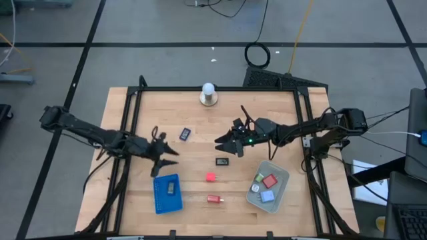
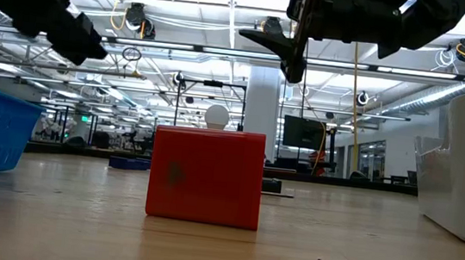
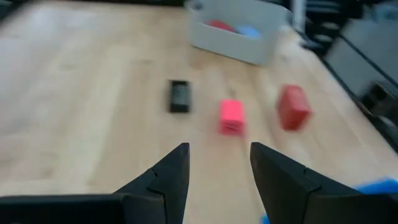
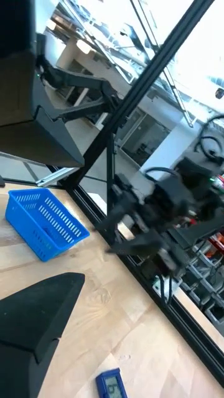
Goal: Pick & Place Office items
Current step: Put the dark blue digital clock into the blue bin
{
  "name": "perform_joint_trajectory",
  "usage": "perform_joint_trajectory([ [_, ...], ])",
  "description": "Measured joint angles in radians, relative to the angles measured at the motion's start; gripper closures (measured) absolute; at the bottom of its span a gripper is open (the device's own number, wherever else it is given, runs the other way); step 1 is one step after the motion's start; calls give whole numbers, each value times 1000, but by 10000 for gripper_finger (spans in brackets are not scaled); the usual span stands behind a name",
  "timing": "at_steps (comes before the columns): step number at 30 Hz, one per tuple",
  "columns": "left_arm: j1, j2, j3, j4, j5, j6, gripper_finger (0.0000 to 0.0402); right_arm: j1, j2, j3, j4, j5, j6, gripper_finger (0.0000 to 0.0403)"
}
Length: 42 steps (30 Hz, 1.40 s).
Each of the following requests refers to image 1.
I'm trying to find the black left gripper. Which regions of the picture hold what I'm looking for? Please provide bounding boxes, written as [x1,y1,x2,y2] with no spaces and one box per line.
[128,133,180,177]

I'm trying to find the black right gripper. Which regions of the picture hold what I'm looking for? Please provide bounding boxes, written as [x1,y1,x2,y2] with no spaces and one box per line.
[214,117,278,157]

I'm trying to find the red square wall charger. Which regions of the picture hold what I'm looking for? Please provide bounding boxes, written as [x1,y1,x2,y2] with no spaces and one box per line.
[262,173,279,189]

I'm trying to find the light blue wall charger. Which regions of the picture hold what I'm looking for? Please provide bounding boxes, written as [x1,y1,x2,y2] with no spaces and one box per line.
[258,189,276,204]

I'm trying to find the blue plastic basket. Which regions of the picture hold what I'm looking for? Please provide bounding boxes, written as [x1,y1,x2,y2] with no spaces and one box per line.
[152,173,184,215]

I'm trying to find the grey plastic bin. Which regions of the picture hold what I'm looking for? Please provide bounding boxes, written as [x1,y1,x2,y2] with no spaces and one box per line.
[246,160,290,214]

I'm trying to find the black perforated floor mat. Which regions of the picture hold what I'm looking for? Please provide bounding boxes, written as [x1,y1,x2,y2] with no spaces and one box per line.
[242,65,330,93]

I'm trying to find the white paper sheet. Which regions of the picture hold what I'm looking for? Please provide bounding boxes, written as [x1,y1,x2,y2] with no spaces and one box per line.
[351,159,390,203]

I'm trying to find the grey floor bar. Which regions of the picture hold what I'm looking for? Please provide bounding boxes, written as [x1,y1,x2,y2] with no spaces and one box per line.
[0,73,34,84]

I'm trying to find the dark grey laptop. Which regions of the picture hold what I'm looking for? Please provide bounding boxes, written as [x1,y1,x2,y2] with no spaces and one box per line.
[404,87,427,183]

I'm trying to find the black keyboard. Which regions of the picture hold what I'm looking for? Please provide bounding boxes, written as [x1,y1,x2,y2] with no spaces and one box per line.
[394,203,427,240]

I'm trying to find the black aluminium table frame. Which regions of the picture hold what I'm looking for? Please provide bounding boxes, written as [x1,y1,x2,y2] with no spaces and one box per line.
[79,85,354,239]

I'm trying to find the coiled black floor cable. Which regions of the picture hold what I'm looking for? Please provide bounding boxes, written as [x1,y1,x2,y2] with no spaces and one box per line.
[244,0,271,69]

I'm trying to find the black floor cables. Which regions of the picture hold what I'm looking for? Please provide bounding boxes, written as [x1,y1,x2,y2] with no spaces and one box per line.
[185,0,248,19]

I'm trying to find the yellow hanging cable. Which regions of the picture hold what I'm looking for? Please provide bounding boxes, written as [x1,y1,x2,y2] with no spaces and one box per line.
[288,0,314,75]

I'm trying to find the white charging cable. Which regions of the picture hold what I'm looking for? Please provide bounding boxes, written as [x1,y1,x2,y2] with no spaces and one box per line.
[366,130,422,138]

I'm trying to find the white floor cable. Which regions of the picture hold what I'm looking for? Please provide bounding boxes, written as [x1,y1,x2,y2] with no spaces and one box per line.
[0,0,17,67]

